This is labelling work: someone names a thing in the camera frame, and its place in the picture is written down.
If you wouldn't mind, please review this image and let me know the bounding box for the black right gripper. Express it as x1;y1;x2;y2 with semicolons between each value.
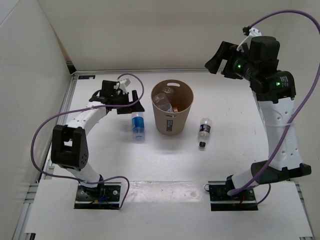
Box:
204;42;259;82

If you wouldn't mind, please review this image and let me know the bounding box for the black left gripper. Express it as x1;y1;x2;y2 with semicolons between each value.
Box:
111;90;144;115

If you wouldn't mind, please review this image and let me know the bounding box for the clear bottle blue cap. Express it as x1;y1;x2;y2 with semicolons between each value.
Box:
131;112;145;143

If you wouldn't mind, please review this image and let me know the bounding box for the clear bottle blue orange label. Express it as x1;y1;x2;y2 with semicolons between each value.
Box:
152;86;175;113

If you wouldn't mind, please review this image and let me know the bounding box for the clear bottle black label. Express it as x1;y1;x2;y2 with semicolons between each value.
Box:
198;118;212;148

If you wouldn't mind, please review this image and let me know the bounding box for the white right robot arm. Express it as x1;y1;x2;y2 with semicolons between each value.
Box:
205;36;312;200

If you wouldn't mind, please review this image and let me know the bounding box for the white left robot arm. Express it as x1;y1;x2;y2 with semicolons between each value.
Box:
50;78;145;200

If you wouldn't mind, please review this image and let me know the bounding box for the orange packet inside bin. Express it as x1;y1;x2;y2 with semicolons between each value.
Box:
172;106;179;113

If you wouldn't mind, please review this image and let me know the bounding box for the beige round waste bin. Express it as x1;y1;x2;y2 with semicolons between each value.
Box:
151;79;194;136

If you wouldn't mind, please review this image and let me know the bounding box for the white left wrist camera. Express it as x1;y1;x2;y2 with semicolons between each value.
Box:
114;78;131;95

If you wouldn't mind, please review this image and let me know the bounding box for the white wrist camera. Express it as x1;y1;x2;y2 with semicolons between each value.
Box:
236;26;262;53
114;78;131;95

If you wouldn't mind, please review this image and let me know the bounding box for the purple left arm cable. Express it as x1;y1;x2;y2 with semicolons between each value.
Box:
31;73;145;210

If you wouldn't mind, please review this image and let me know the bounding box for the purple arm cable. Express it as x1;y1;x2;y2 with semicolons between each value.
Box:
31;73;145;210
227;2;320;207

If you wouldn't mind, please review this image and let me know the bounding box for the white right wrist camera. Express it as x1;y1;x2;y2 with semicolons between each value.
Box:
236;26;262;53

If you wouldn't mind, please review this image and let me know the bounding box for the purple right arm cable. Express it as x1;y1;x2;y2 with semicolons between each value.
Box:
227;2;320;207

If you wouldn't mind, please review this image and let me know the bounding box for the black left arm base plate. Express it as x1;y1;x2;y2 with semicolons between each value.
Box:
73;182;122;210

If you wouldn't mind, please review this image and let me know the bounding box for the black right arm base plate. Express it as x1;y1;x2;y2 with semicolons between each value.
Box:
203;182;258;212

